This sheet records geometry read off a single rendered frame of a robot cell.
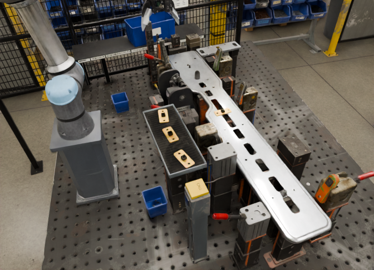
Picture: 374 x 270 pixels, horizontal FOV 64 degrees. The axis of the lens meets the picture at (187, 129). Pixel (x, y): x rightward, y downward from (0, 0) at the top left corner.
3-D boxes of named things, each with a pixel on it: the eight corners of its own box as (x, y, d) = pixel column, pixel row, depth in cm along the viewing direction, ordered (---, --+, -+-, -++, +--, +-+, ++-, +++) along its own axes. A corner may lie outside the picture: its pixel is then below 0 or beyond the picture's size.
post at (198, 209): (210, 257, 126) (212, 196, 97) (193, 264, 125) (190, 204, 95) (202, 241, 132) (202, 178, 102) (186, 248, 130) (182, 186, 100)
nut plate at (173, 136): (179, 140, 113) (178, 137, 113) (170, 143, 112) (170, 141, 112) (170, 126, 119) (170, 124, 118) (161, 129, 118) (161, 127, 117)
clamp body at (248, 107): (255, 140, 177) (263, 92, 153) (237, 146, 174) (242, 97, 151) (247, 130, 183) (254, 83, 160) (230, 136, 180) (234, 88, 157)
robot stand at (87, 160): (77, 205, 148) (49, 149, 121) (78, 173, 163) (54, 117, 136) (119, 196, 151) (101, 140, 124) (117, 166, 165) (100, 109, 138)
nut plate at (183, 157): (195, 163, 105) (195, 161, 104) (186, 168, 103) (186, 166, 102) (181, 149, 110) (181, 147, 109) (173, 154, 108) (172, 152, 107)
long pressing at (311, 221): (342, 225, 104) (344, 222, 103) (286, 248, 99) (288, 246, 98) (195, 50, 200) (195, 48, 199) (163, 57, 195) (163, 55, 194)
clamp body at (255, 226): (262, 265, 123) (277, 219, 99) (237, 276, 120) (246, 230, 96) (250, 245, 130) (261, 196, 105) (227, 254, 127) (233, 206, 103)
